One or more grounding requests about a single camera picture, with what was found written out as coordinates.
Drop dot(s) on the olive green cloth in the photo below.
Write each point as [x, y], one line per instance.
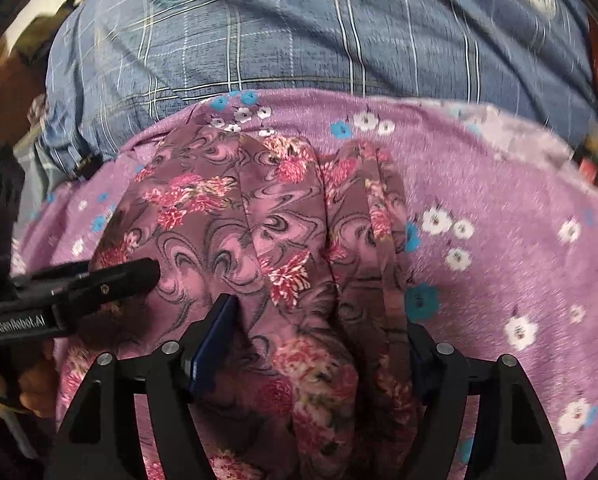
[39, 30]

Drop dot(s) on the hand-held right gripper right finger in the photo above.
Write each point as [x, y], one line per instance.
[425, 360]

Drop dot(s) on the person's left hand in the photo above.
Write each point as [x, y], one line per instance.
[36, 377]

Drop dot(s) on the mauve floral garment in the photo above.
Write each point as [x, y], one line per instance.
[279, 240]

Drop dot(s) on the blue plaid bed sheet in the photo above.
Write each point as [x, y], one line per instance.
[329, 25]

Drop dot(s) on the grey printed cloth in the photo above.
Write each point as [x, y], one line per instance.
[36, 185]

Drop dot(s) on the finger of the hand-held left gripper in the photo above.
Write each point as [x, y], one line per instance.
[114, 280]

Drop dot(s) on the purple floral blanket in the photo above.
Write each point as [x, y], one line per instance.
[479, 185]

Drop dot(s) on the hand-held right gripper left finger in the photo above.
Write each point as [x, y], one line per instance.
[214, 345]

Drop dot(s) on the brown wooden furniture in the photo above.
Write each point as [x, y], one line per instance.
[4, 105]

